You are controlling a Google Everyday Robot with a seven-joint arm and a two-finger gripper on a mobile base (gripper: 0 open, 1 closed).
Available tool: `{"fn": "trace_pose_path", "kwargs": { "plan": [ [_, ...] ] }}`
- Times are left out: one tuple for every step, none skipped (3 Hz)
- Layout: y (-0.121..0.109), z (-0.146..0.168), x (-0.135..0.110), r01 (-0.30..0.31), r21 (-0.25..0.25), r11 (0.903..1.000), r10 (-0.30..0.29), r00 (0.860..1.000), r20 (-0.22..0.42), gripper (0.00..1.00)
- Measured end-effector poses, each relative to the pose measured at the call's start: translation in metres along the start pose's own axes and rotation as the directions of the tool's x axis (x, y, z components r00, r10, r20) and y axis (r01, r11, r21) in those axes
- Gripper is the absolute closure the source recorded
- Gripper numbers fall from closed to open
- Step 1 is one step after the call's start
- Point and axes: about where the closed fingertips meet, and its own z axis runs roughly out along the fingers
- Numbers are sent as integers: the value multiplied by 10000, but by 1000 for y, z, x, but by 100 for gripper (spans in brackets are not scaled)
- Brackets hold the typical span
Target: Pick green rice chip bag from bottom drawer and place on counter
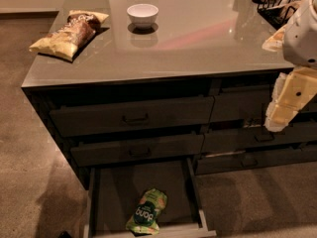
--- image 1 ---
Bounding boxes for brown yellow chip bag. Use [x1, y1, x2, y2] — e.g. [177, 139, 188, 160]
[29, 10, 109, 61]

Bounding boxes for top left drawer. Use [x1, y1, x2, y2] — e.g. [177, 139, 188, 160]
[50, 96, 214, 137]

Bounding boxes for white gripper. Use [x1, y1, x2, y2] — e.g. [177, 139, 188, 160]
[262, 26, 317, 132]

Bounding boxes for middle left drawer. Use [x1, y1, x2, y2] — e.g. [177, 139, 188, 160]
[70, 134, 204, 167]

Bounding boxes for dark kitchen island cabinet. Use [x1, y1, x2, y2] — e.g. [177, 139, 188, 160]
[23, 0, 317, 181]

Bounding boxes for black wire basket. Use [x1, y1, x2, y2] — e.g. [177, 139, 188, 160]
[257, 0, 313, 31]

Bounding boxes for open bottom left drawer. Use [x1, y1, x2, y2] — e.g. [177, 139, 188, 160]
[83, 158, 216, 238]

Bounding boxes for bottom right drawer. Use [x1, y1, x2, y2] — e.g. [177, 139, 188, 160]
[195, 145, 317, 175]

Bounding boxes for middle right drawer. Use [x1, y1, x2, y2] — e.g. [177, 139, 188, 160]
[202, 122, 317, 153]

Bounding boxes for top right drawer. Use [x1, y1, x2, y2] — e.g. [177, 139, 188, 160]
[210, 84, 317, 123]

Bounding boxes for green rice chip bag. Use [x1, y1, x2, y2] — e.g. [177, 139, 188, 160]
[126, 188, 167, 235]

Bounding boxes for snack bag in basket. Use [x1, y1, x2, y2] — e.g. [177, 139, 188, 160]
[279, 0, 303, 21]

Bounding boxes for white ceramic bowl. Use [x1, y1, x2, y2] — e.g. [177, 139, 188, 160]
[127, 4, 159, 29]

